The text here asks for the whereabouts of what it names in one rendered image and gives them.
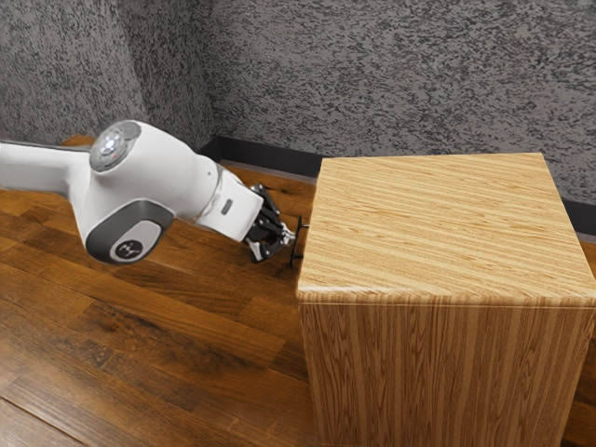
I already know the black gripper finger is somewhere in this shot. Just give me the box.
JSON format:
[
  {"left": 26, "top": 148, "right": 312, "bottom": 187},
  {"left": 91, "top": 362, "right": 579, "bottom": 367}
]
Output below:
[
  {"left": 277, "top": 222, "right": 298, "bottom": 248},
  {"left": 249, "top": 238, "right": 286, "bottom": 265}
]

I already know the light wooden cabinet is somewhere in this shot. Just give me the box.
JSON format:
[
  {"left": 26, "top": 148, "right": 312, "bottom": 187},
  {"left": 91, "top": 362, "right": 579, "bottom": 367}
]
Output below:
[{"left": 287, "top": 152, "right": 596, "bottom": 447}]

